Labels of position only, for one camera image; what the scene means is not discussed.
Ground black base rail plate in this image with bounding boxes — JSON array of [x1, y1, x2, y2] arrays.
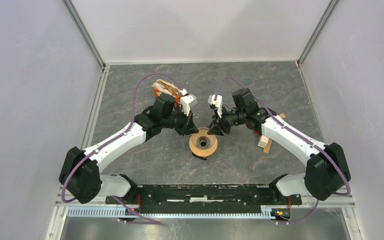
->
[[105, 184, 302, 214]]

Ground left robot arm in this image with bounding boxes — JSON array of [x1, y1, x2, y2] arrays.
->
[[59, 93, 199, 204]]

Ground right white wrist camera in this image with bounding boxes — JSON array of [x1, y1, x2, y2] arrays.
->
[[208, 94, 223, 118]]

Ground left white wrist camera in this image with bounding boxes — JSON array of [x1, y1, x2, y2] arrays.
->
[[179, 88, 197, 116]]

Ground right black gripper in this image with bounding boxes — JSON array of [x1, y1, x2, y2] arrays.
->
[[208, 105, 246, 137]]

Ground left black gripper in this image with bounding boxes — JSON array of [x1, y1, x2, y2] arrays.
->
[[161, 106, 199, 137]]

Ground white slotted cable duct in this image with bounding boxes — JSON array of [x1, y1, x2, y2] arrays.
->
[[66, 206, 290, 220]]

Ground clear glass dripper cone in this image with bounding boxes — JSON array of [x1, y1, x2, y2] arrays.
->
[[190, 127, 217, 150]]

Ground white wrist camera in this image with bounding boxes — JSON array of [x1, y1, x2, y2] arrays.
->
[[179, 88, 197, 116], [208, 94, 223, 118]]

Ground dark glass carafe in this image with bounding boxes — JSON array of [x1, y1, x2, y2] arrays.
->
[[193, 154, 210, 161]]

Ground orange coffee filter box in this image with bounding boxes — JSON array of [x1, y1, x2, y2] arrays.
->
[[152, 79, 183, 104]]

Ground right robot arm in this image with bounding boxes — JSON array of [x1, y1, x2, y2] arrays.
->
[[208, 88, 351, 204]]

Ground brown flat wooden block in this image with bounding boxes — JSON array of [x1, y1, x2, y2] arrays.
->
[[263, 139, 273, 154]]

